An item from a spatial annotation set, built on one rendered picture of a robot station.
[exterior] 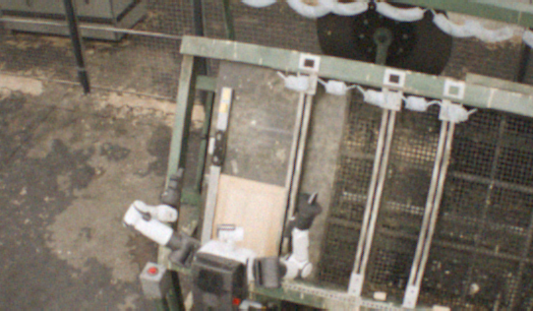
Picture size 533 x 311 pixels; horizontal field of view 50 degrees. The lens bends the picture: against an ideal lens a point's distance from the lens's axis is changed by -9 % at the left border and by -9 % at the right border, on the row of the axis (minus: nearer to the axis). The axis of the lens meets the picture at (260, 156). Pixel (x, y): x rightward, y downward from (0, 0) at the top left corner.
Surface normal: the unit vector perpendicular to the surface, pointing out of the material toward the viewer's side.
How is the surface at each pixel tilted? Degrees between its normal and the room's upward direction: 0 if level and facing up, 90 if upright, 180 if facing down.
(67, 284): 0
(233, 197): 58
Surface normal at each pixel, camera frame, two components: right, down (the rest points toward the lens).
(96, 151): -0.03, -0.76
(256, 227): -0.29, 0.12
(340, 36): -0.33, 0.62
